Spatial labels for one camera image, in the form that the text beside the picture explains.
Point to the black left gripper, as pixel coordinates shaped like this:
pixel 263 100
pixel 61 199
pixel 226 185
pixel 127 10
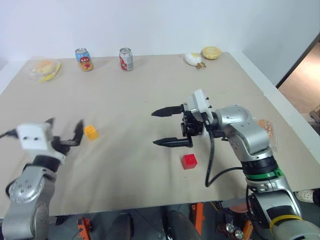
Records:
pixel 57 145

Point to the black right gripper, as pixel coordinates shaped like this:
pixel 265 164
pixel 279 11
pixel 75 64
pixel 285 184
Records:
pixel 193 123

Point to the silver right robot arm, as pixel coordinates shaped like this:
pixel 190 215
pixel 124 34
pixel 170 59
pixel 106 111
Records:
pixel 252 140

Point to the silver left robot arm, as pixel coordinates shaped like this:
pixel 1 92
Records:
pixel 23 190

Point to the yellow toy brick cube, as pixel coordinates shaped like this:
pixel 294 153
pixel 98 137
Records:
pixel 91 132

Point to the red toy brick cube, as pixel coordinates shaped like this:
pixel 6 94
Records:
pixel 189 161

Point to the burger in clear plastic wrap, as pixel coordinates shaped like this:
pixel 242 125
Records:
pixel 44 68

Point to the white toy goose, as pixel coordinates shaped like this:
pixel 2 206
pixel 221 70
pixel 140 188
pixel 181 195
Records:
pixel 192 59

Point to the blue and orange drink can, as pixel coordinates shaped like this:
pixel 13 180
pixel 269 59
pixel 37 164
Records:
pixel 84 60

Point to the red and white drink can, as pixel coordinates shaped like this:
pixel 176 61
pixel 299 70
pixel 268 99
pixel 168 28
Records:
pixel 125 60

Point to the yellow round bun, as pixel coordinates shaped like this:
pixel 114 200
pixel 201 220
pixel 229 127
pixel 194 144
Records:
pixel 211 53

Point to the bagged bread in clear plastic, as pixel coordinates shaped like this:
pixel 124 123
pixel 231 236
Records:
pixel 268 130

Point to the pink round disc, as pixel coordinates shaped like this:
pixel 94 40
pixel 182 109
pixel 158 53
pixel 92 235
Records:
pixel 238 208

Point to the grey cart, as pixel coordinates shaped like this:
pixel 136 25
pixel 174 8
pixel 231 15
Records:
pixel 315 113

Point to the white shoe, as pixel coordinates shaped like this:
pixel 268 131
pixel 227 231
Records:
pixel 305 195

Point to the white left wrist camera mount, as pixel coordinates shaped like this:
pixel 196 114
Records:
pixel 33 137

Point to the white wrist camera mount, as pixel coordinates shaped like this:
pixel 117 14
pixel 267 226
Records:
pixel 200 102
pixel 33 137

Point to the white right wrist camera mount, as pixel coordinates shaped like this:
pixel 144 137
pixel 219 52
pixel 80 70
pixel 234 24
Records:
pixel 200 102

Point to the orange metal bracket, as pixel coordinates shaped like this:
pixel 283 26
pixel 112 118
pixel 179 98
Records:
pixel 83 226
pixel 198 216

